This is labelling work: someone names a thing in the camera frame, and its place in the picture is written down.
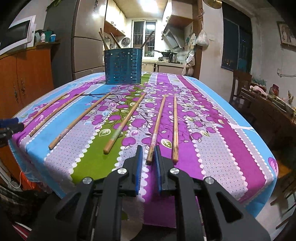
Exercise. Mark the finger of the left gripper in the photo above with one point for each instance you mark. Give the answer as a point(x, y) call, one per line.
point(8, 131)
point(5, 123)

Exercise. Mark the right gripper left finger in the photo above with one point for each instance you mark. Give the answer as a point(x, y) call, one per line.
point(138, 169)

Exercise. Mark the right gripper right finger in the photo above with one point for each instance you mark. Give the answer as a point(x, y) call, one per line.
point(159, 166)

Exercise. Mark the bamboo chopstick dark tip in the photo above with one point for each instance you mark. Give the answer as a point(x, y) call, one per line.
point(155, 133)

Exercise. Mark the kitchen range hood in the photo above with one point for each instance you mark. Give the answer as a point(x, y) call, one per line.
point(174, 38)

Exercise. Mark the kitchen window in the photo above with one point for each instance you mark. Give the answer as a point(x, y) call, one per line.
point(140, 31)

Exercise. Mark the bamboo chopstick right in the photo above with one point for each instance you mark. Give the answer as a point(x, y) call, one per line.
point(175, 154)

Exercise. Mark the bamboo chopstick centre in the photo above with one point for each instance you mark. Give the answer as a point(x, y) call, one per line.
point(115, 136)

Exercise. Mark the bamboo chopstick far left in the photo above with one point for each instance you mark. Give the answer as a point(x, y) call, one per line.
point(43, 109)

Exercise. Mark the orange wooden cabinet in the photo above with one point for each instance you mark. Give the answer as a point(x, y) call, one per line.
point(26, 75)

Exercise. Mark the floral striped tablecloth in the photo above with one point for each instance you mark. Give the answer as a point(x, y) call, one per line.
point(214, 139)

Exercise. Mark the white microwave oven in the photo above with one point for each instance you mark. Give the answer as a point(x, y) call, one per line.
point(20, 33)

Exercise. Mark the blue perforated utensil holder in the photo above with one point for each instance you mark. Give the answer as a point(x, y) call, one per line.
point(123, 66)

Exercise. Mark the steel electric kettle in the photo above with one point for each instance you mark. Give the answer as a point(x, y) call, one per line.
point(173, 57)

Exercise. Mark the white bottle on cabinet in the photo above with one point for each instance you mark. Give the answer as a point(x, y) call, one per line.
point(43, 37)

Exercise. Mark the black wok on stove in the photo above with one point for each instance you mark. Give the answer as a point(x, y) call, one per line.
point(165, 54)

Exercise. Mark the blue lidded jar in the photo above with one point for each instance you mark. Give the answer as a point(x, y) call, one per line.
point(53, 38)

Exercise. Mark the green cup on cabinet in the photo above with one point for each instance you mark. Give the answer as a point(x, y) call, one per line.
point(47, 35)

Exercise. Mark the dark wooden chair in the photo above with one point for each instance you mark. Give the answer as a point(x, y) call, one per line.
point(240, 80)

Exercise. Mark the pink cloth on table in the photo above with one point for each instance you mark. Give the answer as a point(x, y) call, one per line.
point(257, 89)

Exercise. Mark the chopstick in holder middle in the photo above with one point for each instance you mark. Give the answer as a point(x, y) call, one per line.
point(115, 40)

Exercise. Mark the white plastic bag hanging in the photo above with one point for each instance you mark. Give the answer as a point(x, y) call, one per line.
point(202, 39)

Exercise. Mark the dark wooden side table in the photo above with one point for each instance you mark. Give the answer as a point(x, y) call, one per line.
point(273, 125)

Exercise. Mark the brown steel refrigerator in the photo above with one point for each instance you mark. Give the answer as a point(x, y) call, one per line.
point(80, 50)

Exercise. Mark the dark room window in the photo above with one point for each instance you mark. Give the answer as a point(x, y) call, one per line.
point(237, 40)

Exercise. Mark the chopstick in holder left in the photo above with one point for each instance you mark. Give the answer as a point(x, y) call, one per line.
point(103, 40)

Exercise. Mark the red jar on table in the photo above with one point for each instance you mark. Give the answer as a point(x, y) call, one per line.
point(274, 90)

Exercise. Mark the brass round wall plate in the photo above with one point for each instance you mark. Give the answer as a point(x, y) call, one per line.
point(215, 4)

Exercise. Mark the framed wall picture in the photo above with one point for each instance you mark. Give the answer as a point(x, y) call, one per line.
point(286, 36)

